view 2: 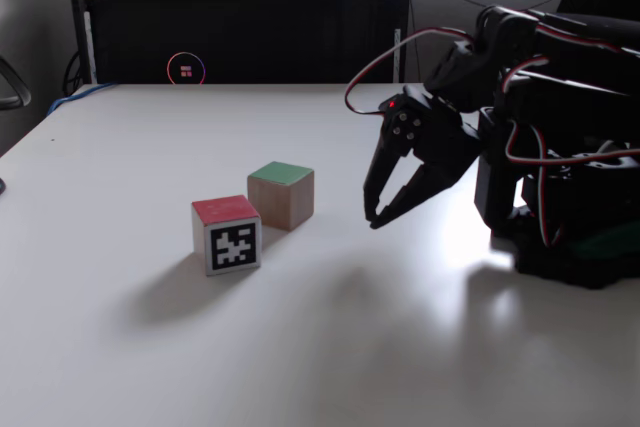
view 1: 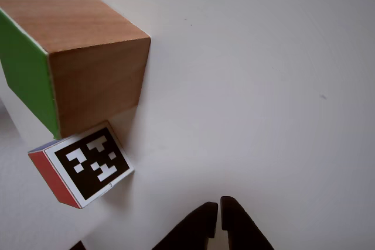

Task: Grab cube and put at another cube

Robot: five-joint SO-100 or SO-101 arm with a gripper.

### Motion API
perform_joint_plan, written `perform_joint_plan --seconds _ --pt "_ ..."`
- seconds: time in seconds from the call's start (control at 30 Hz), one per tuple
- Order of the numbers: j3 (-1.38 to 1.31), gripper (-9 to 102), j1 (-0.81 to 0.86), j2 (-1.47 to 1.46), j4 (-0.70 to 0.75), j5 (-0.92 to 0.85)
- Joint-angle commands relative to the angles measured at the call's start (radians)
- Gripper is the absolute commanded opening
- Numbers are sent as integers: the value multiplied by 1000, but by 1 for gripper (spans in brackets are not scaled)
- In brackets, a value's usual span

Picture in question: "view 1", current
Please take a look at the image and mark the red cube with marker tag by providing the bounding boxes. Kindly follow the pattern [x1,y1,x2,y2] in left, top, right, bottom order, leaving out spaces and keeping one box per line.
[28,120,135,210]

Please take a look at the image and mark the wooden cube with green face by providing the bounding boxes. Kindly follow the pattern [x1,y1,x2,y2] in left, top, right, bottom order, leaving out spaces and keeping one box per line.
[0,0,152,141]

